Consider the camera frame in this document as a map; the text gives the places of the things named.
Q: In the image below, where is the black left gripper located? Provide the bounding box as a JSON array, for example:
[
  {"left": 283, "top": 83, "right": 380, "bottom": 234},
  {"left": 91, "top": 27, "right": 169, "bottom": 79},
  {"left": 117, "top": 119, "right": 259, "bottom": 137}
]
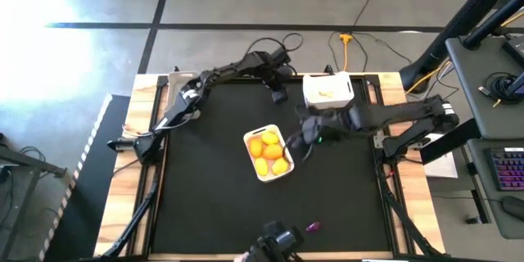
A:
[{"left": 255, "top": 55, "right": 292, "bottom": 106}]

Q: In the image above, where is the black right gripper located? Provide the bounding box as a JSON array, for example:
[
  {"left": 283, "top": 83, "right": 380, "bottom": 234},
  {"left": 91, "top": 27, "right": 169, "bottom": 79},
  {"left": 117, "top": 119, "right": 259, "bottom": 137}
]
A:
[{"left": 286, "top": 106, "right": 364, "bottom": 152}]

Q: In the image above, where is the yellow lemon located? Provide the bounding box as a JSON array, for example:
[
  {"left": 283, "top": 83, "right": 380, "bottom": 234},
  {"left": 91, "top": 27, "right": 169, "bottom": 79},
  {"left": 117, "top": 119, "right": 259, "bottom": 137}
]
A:
[
  {"left": 260, "top": 130, "right": 281, "bottom": 147},
  {"left": 271, "top": 156, "right": 291, "bottom": 176},
  {"left": 255, "top": 157, "right": 271, "bottom": 177},
  {"left": 248, "top": 138, "right": 265, "bottom": 159},
  {"left": 262, "top": 142, "right": 285, "bottom": 161}
]

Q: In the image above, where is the white plastic basket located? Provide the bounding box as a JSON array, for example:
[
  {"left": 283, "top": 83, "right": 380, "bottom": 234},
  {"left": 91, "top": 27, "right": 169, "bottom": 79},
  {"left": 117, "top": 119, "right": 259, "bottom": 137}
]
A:
[
  {"left": 242, "top": 123, "right": 296, "bottom": 183},
  {"left": 301, "top": 70, "right": 355, "bottom": 111},
  {"left": 165, "top": 70, "right": 202, "bottom": 120}
]

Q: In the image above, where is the white paper sheet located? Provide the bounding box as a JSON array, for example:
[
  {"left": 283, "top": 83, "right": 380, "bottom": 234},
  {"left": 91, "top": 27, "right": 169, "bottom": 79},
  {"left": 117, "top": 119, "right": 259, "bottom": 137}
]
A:
[{"left": 423, "top": 133, "right": 459, "bottom": 179}]

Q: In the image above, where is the black desk leg bar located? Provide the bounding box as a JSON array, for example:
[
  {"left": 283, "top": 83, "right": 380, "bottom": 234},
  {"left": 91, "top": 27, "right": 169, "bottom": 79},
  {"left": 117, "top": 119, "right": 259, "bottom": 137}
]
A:
[{"left": 419, "top": 117, "right": 484, "bottom": 165}]

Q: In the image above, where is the grey desk top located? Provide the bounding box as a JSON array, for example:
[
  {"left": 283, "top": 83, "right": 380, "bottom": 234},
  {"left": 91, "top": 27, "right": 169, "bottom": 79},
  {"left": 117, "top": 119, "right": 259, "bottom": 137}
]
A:
[
  {"left": 445, "top": 34, "right": 524, "bottom": 141},
  {"left": 466, "top": 137, "right": 524, "bottom": 241}
]

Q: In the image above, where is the black tower fan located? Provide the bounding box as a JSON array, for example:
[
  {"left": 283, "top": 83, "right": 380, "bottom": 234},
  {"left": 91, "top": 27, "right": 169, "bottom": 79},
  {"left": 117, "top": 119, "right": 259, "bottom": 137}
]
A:
[{"left": 399, "top": 0, "right": 524, "bottom": 94}]

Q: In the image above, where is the backlit black keyboard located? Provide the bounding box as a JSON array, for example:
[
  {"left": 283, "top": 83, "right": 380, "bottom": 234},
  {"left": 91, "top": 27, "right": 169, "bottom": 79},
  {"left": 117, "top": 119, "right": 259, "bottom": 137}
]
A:
[{"left": 485, "top": 146, "right": 524, "bottom": 192}]

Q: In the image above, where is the black floor mat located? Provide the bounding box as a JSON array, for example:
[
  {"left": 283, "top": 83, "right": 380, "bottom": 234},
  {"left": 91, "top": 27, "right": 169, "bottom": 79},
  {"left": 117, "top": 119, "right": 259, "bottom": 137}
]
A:
[{"left": 38, "top": 93, "right": 132, "bottom": 262}]

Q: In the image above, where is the black stand pole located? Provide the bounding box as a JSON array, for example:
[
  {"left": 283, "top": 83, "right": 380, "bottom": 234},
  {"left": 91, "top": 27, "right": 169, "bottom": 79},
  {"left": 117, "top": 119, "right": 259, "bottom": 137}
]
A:
[{"left": 461, "top": 0, "right": 524, "bottom": 50}]

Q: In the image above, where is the black computer mouse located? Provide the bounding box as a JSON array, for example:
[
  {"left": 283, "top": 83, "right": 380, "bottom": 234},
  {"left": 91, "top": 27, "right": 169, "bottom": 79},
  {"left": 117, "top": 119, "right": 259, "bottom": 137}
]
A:
[{"left": 501, "top": 195, "right": 524, "bottom": 222}]

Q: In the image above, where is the grey metal stand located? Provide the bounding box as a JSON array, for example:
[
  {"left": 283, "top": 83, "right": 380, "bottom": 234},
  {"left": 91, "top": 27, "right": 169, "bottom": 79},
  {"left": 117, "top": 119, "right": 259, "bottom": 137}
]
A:
[{"left": 0, "top": 130, "right": 69, "bottom": 262}]

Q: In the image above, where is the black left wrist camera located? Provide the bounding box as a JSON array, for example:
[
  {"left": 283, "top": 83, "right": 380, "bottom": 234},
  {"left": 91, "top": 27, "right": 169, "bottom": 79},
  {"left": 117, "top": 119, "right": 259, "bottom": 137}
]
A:
[{"left": 270, "top": 46, "right": 292, "bottom": 66}]

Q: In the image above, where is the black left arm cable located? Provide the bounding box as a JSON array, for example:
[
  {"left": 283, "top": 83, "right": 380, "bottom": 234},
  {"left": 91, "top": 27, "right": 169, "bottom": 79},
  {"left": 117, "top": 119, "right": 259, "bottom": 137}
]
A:
[{"left": 245, "top": 31, "right": 305, "bottom": 65}]

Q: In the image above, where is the yellow power plug cable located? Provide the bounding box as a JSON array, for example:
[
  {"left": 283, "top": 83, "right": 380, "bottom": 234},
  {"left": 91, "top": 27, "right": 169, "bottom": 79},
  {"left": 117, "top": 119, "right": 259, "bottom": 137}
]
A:
[{"left": 338, "top": 32, "right": 354, "bottom": 73}]

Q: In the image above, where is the black coiled cable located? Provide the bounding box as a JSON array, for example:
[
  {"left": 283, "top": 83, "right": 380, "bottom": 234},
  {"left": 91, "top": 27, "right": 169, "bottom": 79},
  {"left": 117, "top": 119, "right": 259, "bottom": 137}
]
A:
[{"left": 477, "top": 71, "right": 523, "bottom": 107}]

